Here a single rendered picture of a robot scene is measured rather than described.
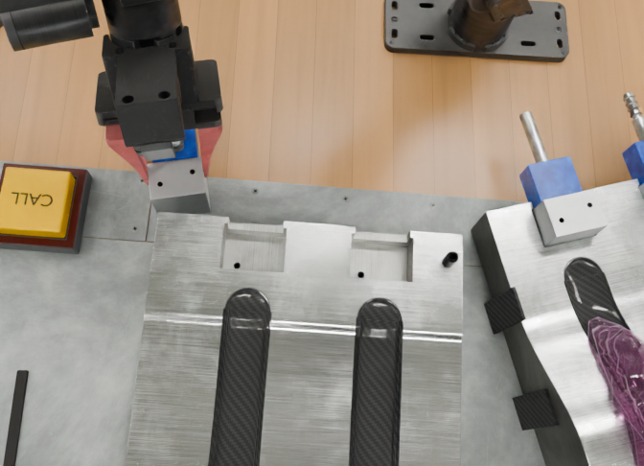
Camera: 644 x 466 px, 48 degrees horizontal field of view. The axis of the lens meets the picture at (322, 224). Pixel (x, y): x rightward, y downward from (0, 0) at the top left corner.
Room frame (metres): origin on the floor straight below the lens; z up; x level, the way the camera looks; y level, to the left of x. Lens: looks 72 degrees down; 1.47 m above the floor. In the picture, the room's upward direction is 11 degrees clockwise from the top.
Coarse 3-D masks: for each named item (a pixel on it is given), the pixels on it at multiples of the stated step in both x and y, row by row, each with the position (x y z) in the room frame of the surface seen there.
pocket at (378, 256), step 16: (352, 240) 0.19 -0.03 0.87; (368, 240) 0.19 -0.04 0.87; (384, 240) 0.20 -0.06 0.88; (400, 240) 0.20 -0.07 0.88; (352, 256) 0.18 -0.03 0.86; (368, 256) 0.18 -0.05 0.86; (384, 256) 0.19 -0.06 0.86; (400, 256) 0.19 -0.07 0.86; (352, 272) 0.17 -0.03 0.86; (368, 272) 0.17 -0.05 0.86; (384, 272) 0.17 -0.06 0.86; (400, 272) 0.17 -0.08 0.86
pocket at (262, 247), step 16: (224, 224) 0.18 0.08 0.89; (240, 224) 0.18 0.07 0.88; (256, 224) 0.19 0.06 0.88; (224, 240) 0.17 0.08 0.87; (240, 240) 0.17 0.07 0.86; (256, 240) 0.18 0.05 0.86; (272, 240) 0.18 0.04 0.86; (224, 256) 0.16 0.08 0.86; (240, 256) 0.16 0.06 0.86; (256, 256) 0.16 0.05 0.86; (272, 256) 0.17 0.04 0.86
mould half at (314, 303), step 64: (192, 256) 0.14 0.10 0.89; (320, 256) 0.17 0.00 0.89; (192, 320) 0.09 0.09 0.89; (320, 320) 0.11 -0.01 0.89; (448, 320) 0.13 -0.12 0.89; (192, 384) 0.04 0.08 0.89; (320, 384) 0.06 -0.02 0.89; (448, 384) 0.08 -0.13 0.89; (128, 448) -0.01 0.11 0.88; (192, 448) 0.00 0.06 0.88; (320, 448) 0.02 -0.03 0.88; (448, 448) 0.04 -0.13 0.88
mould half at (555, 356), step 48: (624, 192) 0.30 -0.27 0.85; (480, 240) 0.23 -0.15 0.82; (528, 240) 0.23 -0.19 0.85; (576, 240) 0.24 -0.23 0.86; (624, 240) 0.25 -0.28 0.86; (528, 288) 0.19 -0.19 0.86; (624, 288) 0.20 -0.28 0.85; (528, 336) 0.14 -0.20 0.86; (576, 336) 0.15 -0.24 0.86; (528, 384) 0.11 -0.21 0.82; (576, 384) 0.10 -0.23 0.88; (576, 432) 0.07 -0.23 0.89; (624, 432) 0.07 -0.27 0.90
